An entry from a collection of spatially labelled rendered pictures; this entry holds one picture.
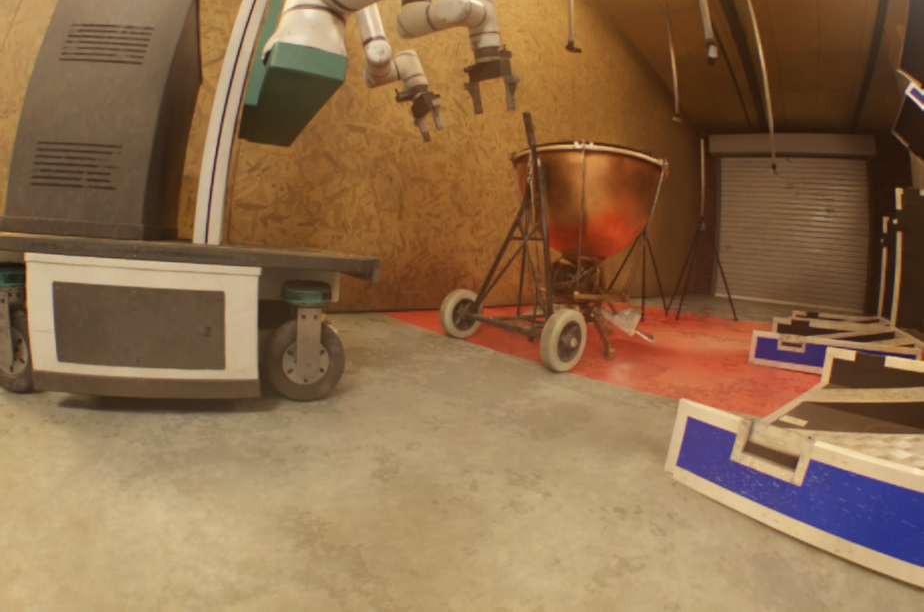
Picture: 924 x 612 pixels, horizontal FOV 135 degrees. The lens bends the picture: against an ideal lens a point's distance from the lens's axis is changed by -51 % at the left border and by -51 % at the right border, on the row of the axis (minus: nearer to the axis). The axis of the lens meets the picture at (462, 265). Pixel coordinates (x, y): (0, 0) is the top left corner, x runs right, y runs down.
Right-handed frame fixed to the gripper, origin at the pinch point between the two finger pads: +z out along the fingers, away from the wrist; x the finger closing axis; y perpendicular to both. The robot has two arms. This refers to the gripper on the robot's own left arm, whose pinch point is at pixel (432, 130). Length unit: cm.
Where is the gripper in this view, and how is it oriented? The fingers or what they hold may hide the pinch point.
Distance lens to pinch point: 146.9
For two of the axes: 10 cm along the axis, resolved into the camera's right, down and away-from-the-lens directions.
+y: 8.4, -3.4, 4.2
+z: 3.3, 9.4, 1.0
